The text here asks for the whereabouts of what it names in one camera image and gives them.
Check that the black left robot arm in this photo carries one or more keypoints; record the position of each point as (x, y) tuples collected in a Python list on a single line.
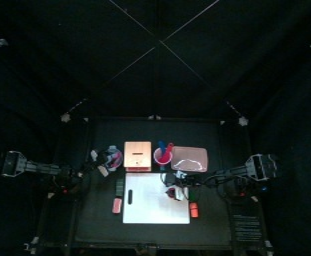
[(32, 166)]

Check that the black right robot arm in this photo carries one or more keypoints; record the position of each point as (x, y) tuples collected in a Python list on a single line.
[(251, 170)]

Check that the red dough piece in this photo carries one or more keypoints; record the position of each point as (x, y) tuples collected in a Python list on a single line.
[(171, 192)]

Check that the wooden drawer box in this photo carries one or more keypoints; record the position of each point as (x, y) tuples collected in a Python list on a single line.
[(138, 156)]

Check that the green toy piece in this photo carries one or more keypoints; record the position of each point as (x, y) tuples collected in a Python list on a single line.
[(192, 194)]

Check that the clear plastic lid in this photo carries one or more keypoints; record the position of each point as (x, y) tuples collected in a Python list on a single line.
[(191, 164)]

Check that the pink cup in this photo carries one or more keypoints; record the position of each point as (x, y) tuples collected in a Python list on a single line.
[(162, 159)]

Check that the dark green block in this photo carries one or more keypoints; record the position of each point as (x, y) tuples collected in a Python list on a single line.
[(119, 187)]

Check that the pink square container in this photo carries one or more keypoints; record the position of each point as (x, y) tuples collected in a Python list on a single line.
[(190, 154)]

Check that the red utensil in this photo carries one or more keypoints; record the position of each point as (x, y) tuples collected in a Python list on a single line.
[(168, 150)]

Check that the white cutting board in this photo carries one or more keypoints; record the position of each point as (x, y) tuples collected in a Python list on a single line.
[(152, 206)]

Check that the blue utensil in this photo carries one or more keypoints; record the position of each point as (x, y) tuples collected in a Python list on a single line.
[(162, 148)]

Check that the orange block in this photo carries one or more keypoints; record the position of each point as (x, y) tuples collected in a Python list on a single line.
[(194, 210)]

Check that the pink block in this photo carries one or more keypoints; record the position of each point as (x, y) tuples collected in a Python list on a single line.
[(116, 205)]

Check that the white printed label sheet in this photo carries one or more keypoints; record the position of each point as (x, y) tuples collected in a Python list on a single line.
[(246, 227)]

